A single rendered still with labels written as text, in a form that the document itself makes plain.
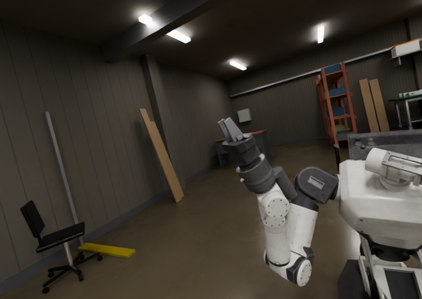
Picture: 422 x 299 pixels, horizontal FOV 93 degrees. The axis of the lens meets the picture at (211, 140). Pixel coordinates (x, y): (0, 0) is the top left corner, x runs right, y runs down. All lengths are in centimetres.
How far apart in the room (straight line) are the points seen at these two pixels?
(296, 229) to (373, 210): 22
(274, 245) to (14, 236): 304
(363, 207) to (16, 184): 327
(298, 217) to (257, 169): 29
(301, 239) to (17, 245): 310
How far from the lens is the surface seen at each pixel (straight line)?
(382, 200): 74
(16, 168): 334
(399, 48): 810
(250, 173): 54
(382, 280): 107
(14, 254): 340
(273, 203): 57
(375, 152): 68
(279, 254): 70
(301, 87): 838
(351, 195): 74
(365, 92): 813
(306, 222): 77
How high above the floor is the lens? 121
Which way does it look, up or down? 3 degrees down
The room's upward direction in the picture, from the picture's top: 13 degrees counter-clockwise
